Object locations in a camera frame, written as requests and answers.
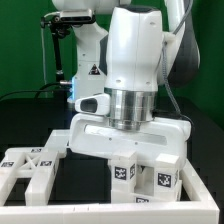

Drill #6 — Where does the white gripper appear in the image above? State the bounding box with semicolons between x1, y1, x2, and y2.
69;113;191;169

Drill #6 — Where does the white chair back frame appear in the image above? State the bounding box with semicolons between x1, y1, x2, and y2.
0;147;67;206

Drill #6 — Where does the white chair seat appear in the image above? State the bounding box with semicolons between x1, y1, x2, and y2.
109;164;184;204

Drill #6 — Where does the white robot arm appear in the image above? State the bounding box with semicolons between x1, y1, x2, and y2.
69;0;193;167

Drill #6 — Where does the white corner fence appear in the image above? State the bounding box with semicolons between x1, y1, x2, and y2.
0;162;219;224

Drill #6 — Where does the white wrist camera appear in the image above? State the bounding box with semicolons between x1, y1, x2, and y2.
75;93;110;115

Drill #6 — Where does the black cable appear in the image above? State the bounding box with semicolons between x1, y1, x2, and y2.
0;82;63;102

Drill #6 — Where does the black camera stand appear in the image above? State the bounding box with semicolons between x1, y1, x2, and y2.
40;15;71;100

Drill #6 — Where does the grey camera on stand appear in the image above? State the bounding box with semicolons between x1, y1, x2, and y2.
59;9;93;23

